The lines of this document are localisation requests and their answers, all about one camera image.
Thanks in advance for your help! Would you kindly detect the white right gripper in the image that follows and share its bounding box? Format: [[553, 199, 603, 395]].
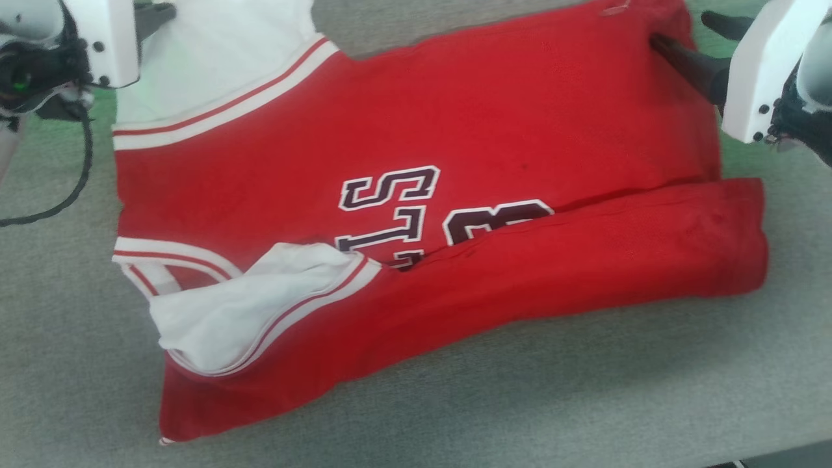
[[649, 0, 832, 144]]

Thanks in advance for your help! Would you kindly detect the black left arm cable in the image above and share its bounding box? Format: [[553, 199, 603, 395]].
[[0, 104, 96, 228]]

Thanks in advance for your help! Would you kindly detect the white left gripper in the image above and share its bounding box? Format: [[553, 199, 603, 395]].
[[0, 0, 177, 119]]

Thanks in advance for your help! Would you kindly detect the grey fabric sofa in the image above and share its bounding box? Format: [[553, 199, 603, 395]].
[[0, 0, 832, 468]]

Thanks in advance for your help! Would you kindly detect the red and white jersey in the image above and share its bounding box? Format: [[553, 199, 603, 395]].
[[112, 0, 770, 447]]

